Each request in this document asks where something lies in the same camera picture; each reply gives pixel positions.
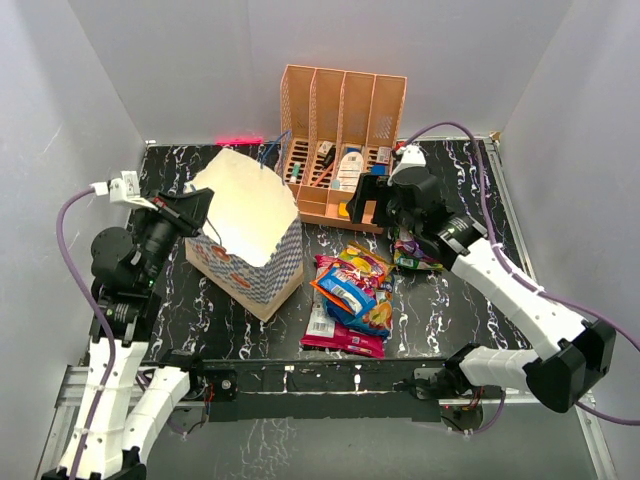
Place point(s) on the pink marker strip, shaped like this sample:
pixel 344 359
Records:
pixel 239 140

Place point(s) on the green snack packet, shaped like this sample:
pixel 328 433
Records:
pixel 408 262

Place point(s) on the green white glue stick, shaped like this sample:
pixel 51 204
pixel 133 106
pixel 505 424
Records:
pixel 295 172

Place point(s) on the purple snack packet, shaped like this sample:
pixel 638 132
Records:
pixel 407 245

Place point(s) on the peach desk organizer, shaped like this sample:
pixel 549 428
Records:
pixel 331 112

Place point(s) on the checkered paper bag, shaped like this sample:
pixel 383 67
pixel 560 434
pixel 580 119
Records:
pixel 251 245

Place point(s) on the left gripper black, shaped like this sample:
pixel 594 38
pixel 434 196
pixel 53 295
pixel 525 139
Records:
pixel 188 211

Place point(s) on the pink snack packet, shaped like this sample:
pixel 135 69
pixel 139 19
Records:
pixel 324 332

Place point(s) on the blue small snack packet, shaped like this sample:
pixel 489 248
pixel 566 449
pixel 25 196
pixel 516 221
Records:
pixel 342 291

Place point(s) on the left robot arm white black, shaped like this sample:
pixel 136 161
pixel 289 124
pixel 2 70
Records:
pixel 112 438

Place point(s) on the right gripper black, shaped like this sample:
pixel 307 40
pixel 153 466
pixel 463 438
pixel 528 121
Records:
pixel 370 188

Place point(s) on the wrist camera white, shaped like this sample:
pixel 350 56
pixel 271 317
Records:
pixel 125 191
pixel 405 157

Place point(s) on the colourful candy packet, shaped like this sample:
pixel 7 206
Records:
pixel 376 322

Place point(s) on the red pen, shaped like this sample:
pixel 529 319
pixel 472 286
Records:
pixel 325 174

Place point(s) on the orange snack packet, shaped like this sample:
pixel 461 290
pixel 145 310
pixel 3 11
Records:
pixel 369 271

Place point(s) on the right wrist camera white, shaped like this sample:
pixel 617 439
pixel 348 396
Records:
pixel 405 157

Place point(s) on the white small box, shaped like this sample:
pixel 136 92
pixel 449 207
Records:
pixel 383 155

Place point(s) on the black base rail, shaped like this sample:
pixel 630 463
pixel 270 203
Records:
pixel 348 388

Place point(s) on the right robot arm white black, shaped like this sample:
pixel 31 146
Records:
pixel 567 355

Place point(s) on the white label bottle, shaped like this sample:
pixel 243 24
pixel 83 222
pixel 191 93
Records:
pixel 349 170

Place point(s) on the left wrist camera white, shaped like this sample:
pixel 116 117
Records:
pixel 125 191

